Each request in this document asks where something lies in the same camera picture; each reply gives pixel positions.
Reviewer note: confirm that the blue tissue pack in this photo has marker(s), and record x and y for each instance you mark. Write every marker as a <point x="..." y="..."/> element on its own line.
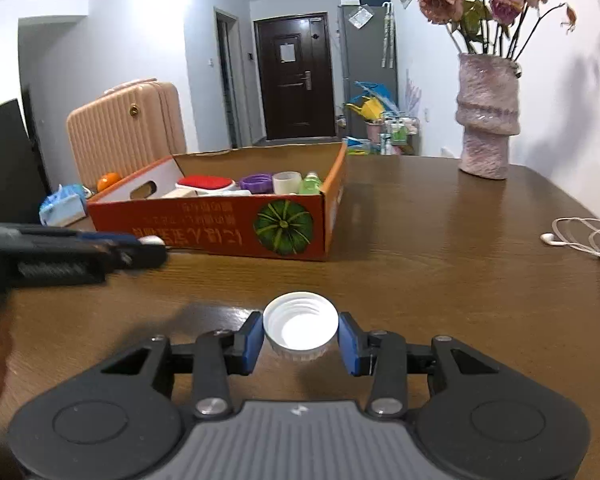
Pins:
<point x="66" y="206"/>

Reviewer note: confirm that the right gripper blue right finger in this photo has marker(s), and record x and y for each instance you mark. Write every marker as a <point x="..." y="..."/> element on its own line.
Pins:
<point x="380" y="355"/>

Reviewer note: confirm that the purple ribbed bottle cap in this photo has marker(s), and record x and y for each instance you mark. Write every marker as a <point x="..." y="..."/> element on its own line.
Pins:
<point x="257" y="184"/>

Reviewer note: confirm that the pink ribbed suitcase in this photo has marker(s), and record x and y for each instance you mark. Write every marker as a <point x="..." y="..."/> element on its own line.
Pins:
<point x="126" y="129"/>

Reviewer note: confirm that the orange fruit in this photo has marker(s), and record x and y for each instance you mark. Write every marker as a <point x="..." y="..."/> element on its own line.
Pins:
<point x="107" y="181"/>

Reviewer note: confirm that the white threaded bottle cap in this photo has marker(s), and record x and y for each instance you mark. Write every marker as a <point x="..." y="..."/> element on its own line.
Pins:
<point x="300" y="325"/>

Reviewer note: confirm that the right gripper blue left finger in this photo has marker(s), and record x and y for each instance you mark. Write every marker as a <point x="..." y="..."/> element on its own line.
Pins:
<point x="217" y="356"/>

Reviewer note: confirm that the grey refrigerator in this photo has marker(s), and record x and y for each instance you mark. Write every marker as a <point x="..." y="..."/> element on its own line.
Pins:
<point x="363" y="60"/>

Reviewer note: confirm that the green spray bottle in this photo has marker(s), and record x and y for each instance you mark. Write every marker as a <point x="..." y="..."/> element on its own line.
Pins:
<point x="310" y="184"/>

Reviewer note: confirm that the yellow watering can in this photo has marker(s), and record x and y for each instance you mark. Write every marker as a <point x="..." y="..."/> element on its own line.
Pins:
<point x="371" y="109"/>

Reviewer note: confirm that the pink textured vase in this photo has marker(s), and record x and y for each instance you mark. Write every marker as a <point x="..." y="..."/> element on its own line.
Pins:
<point x="488" y="110"/>

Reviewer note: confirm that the black paper bag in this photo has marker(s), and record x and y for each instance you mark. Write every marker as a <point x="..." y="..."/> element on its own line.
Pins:
<point x="22" y="187"/>

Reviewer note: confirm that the white round lid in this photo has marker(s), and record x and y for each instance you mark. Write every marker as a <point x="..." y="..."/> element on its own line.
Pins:
<point x="152" y="240"/>

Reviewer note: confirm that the red cardboard pumpkin box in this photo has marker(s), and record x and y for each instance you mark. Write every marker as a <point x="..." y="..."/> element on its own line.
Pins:
<point x="289" y="226"/>

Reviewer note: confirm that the red white lint brush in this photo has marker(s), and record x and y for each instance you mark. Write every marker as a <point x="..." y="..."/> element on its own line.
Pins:
<point x="202" y="185"/>

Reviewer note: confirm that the dark brown entrance door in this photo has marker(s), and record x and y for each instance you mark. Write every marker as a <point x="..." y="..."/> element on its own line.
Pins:
<point x="295" y="74"/>

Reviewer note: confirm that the translucent white plastic container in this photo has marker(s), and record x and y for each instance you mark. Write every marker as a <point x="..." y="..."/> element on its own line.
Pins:
<point x="287" y="182"/>

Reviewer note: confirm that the dried pink roses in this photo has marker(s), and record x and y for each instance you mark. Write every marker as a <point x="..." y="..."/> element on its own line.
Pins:
<point x="491" y="26"/>

